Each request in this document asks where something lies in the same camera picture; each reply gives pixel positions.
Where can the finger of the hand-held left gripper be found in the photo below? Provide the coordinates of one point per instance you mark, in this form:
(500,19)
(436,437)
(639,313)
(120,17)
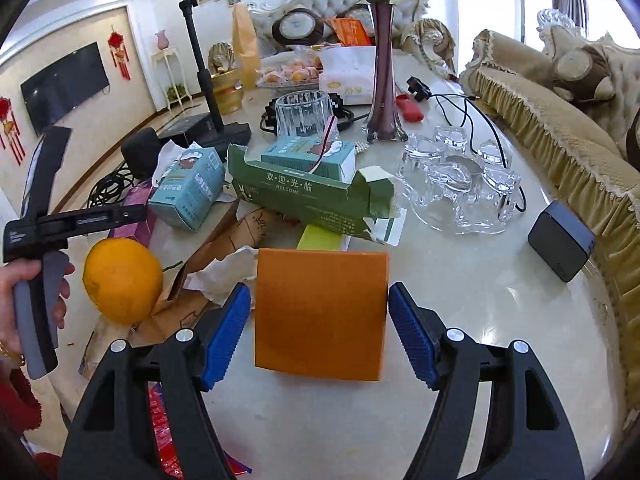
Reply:
(120,219)

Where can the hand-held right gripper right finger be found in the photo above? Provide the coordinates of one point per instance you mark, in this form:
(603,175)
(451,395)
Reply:
(412,335)

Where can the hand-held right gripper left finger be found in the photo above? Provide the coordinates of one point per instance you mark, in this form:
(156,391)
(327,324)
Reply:
(227,335)

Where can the brown paper envelope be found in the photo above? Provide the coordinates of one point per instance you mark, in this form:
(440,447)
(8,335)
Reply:
(225,245)

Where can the orange cardboard box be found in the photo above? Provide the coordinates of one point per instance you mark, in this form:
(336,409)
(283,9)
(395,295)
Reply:
(320,310)

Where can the red printed plastic bag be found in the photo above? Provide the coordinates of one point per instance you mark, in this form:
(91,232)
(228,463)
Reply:
(160,435)

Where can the person's left hand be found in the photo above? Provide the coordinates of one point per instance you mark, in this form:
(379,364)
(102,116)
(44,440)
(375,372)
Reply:
(15,305)

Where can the purple box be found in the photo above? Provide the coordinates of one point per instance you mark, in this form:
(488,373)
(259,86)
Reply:
(135,220)

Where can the orange fruit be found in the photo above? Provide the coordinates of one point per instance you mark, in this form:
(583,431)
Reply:
(122,280)

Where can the crumpled white tissue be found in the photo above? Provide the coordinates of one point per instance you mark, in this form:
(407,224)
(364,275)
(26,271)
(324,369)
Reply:
(225,272)
(167,155)

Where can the black round pouch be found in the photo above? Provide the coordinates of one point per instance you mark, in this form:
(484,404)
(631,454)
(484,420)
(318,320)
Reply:
(142,152)

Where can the teal bear print carton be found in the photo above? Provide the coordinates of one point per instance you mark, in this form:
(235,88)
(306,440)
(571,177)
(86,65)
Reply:
(310,157)
(187,185)

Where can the black flat box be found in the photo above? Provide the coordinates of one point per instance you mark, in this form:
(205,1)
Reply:
(182,125)

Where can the clear glass tray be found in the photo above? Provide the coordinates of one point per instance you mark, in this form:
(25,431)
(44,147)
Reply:
(480,225)

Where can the yellow green box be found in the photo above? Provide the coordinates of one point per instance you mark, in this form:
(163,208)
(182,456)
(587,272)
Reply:
(322,237)

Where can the green cardboard box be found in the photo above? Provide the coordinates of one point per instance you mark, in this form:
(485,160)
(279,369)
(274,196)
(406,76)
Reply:
(300,195)

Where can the set of clear glass cups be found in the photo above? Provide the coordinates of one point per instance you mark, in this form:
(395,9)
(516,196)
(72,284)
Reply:
(450,180)

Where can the white side table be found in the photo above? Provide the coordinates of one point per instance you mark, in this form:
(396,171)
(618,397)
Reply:
(172,55)

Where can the person's red clothing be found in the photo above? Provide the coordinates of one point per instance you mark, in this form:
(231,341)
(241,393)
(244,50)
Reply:
(20,410)

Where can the black charger cube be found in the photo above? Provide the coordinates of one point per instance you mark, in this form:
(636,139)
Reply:
(557,237)

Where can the pink vase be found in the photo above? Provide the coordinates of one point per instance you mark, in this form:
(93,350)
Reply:
(161,40)

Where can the black phone stand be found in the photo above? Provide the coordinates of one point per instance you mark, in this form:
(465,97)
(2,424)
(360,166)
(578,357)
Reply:
(197,45)

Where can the pearl hair clip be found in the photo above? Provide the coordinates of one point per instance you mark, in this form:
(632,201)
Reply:
(361,147)

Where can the clear ribbed glass vase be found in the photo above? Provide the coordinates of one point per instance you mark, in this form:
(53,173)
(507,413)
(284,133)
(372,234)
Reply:
(300,112)

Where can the standing brown paper bag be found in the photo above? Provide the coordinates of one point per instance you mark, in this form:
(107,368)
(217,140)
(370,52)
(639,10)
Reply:
(245,40)

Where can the plate of wrapped fruit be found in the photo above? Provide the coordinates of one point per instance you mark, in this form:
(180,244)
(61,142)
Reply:
(290,75)

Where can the beige fringed sofa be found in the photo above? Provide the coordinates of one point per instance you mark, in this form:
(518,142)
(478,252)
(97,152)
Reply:
(550,125)

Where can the purple glass vase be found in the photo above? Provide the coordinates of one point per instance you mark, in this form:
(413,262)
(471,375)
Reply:
(382,75)

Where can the white tissue box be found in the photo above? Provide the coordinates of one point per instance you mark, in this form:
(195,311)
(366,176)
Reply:
(345,77)

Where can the orange red package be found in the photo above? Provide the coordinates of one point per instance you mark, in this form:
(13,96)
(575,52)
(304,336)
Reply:
(350,32)

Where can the white ornate tufted sofa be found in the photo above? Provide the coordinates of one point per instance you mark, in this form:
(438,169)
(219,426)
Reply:
(340,2)

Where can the red knot wall decoration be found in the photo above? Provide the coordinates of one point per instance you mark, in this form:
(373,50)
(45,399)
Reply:
(10,125)
(120,55)

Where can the wall television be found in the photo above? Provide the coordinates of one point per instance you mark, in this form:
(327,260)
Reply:
(65,85)

